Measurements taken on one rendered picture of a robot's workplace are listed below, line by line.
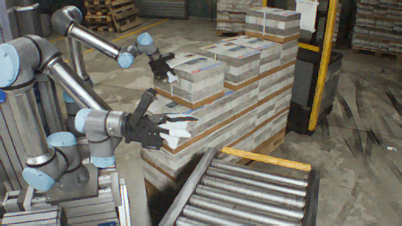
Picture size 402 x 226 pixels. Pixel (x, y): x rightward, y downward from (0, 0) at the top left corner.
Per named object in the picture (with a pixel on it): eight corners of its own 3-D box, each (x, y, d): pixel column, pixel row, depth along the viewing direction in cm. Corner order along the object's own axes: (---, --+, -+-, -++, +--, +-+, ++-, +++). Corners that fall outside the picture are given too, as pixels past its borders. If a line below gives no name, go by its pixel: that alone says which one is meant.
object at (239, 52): (198, 49, 207) (198, 48, 207) (223, 41, 226) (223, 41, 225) (239, 60, 185) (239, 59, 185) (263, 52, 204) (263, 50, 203)
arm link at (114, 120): (116, 107, 87) (104, 116, 79) (130, 108, 86) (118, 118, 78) (118, 129, 89) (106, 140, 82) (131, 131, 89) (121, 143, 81)
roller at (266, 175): (212, 163, 142) (212, 155, 140) (308, 186, 127) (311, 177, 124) (208, 169, 138) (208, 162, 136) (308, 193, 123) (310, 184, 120)
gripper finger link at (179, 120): (195, 130, 90) (166, 133, 87) (195, 112, 88) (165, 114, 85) (198, 134, 87) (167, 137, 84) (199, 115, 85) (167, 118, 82)
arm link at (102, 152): (123, 151, 98) (118, 123, 93) (110, 172, 89) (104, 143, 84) (103, 148, 100) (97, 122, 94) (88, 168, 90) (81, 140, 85)
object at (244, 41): (220, 41, 229) (220, 39, 228) (242, 35, 246) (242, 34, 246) (258, 50, 206) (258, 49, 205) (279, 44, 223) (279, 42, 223)
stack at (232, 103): (145, 195, 225) (133, 100, 185) (237, 138, 298) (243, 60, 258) (177, 223, 201) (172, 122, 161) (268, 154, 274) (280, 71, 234)
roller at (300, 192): (207, 172, 137) (207, 163, 134) (307, 195, 121) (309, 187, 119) (203, 178, 133) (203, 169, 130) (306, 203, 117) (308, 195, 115)
